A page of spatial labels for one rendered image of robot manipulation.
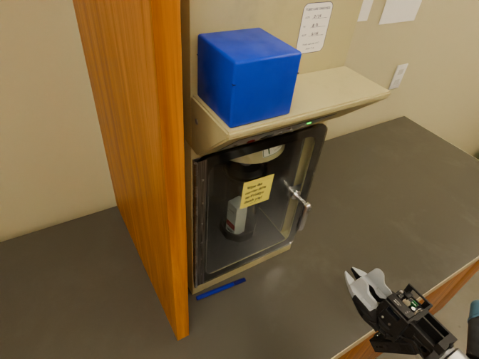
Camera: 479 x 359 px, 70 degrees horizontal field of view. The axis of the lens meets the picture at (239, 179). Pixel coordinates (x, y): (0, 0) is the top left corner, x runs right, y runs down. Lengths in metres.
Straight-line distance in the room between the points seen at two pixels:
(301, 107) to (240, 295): 0.57
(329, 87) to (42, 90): 0.66
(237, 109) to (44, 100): 0.61
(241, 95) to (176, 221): 0.22
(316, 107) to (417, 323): 0.42
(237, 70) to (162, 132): 0.12
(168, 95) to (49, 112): 0.60
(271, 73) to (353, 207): 0.87
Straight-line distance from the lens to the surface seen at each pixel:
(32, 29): 0.90
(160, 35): 0.38
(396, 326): 0.71
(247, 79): 0.42
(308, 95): 0.56
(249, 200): 0.73
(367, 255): 1.12
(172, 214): 0.52
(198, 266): 0.82
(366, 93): 0.61
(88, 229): 1.12
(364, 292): 0.74
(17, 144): 1.01
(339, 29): 0.66
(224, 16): 0.51
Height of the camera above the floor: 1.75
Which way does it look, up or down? 41 degrees down
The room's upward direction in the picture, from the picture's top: 6 degrees clockwise
